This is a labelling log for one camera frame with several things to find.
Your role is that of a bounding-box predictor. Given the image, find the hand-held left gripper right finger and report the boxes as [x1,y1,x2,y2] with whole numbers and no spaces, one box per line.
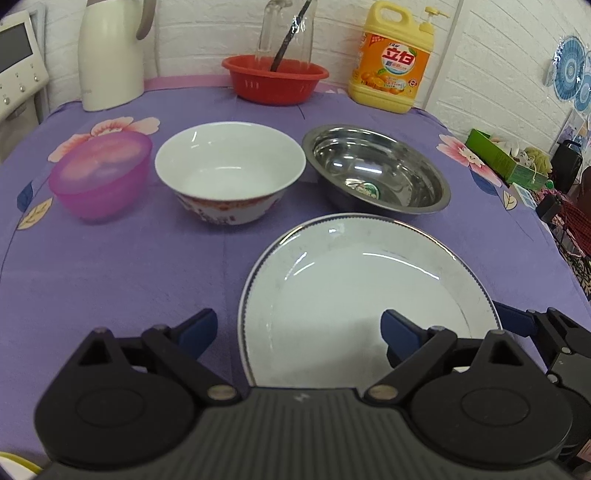
[362,309,527,409]

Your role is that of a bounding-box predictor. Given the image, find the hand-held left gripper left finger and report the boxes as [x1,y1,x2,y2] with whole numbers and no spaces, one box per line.
[76,308,243,408]

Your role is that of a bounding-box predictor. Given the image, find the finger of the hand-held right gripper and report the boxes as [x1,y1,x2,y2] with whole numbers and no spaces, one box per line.
[492,300,575,365]

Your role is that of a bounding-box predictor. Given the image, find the white plate with blue rim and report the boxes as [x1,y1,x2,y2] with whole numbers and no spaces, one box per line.
[237,213,504,389]

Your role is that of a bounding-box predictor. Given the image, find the stainless steel bowl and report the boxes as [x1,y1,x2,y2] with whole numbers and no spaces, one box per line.
[302,124,452,215]

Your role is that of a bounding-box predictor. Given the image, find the white ceramic bowl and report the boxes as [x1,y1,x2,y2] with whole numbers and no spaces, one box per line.
[154,121,307,227]

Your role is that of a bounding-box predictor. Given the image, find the purple plastic bowl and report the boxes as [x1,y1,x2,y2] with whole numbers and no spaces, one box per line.
[48,134,153,225]

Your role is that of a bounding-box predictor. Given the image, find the purple floral tablecloth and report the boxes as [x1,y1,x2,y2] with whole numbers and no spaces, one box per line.
[0,74,591,468]

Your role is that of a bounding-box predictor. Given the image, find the red plaid cloth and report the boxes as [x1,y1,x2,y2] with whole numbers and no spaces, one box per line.
[554,203,591,260]

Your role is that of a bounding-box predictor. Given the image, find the green cardboard box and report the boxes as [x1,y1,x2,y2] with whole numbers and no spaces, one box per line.
[465,128,550,190]

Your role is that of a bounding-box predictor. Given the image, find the blue paper fan decoration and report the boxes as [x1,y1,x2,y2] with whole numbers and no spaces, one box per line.
[547,36,587,102]
[573,69,591,112]

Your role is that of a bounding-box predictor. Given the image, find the red plastic basket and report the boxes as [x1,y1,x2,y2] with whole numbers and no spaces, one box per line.
[221,54,330,106]

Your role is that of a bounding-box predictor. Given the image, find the yellow detergent bottle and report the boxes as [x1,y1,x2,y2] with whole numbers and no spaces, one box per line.
[348,0,450,115]

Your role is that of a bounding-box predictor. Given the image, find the cream thermal jug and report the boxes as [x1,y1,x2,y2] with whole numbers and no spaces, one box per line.
[77,0,158,113]

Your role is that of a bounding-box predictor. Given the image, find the clear glass bottle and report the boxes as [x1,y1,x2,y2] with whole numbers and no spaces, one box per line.
[256,0,320,65]

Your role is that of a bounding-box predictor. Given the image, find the dark stick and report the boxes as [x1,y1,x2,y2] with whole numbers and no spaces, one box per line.
[270,0,311,73]

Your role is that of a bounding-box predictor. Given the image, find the white appliance with screen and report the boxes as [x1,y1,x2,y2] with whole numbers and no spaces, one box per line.
[0,10,51,123]

